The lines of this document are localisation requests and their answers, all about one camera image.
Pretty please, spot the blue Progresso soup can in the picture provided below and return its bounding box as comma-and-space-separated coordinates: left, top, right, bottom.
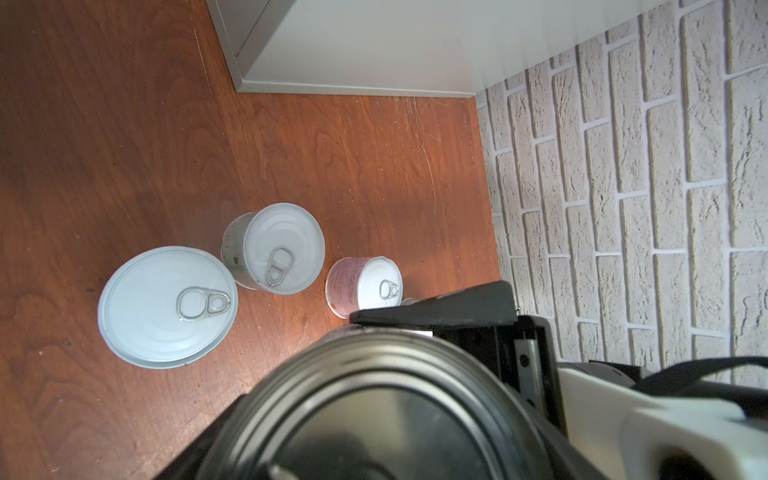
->
197, 329, 554, 479

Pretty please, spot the yellow label can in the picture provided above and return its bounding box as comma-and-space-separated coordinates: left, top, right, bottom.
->
98, 246, 238, 369

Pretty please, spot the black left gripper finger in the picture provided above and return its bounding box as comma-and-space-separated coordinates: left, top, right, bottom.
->
154, 395, 245, 480

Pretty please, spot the grey metal cabinet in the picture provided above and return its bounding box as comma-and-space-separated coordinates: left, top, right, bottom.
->
208, 0, 652, 98

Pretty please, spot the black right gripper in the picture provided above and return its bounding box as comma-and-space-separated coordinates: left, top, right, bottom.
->
350, 281, 567, 432

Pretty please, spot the pink label can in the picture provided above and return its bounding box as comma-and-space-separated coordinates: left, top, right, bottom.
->
325, 256, 403, 319

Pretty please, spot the white grey label can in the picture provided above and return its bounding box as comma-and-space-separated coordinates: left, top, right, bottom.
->
220, 203, 325, 295

